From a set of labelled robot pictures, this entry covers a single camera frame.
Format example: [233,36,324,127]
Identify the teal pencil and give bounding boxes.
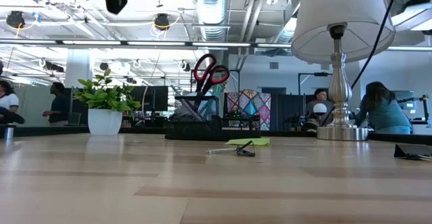
[211,81,227,119]
[169,84,185,99]

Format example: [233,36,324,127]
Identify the red handled scissors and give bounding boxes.
[192,53,231,117]

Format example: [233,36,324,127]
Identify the purple pen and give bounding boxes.
[173,97,204,121]

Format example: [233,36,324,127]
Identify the black mesh desk organizer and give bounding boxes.
[164,94,262,141]

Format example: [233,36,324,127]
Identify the green sticky note pad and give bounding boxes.
[225,137,271,147]

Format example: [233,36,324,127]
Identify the black binder clip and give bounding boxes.
[394,143,432,161]
[205,140,257,158]

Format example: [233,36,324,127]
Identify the long ceiling light strip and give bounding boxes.
[0,38,293,49]

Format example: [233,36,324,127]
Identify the white building column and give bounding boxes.
[65,48,93,89]

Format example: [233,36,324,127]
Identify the large black screen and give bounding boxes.
[130,85,169,113]

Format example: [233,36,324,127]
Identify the person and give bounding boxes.
[42,81,71,127]
[304,88,335,132]
[353,81,413,135]
[0,80,20,125]

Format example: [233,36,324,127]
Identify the green plant in white pot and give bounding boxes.
[72,67,142,136]

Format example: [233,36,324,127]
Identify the grey chair back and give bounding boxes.
[60,111,82,127]

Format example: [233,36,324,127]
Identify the pale partition panel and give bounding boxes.
[13,85,60,128]

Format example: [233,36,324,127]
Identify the colourful geometric quilt panel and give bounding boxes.
[225,88,272,132]

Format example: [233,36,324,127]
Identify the silver metal cylinder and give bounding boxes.
[0,124,15,143]

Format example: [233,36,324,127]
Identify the dark ribbed partition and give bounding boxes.
[269,93,308,132]

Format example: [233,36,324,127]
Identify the white round globe lamp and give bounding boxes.
[313,103,328,117]

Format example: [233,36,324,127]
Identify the white shade silver table lamp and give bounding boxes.
[290,0,397,142]

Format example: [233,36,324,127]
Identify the background computer monitor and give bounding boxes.
[393,89,418,111]

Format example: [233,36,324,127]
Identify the black ceiling cable reel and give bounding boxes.
[153,13,171,32]
[5,10,26,29]

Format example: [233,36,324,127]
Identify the silver ceiling air duct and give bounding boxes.
[192,0,231,43]

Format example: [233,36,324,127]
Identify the black aluminium table frame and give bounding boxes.
[0,124,432,146]

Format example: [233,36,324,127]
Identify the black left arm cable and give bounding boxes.
[0,106,26,125]

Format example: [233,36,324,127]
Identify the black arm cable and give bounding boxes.
[319,0,404,128]
[0,106,26,125]

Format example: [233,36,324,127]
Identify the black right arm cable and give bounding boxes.
[319,0,404,128]

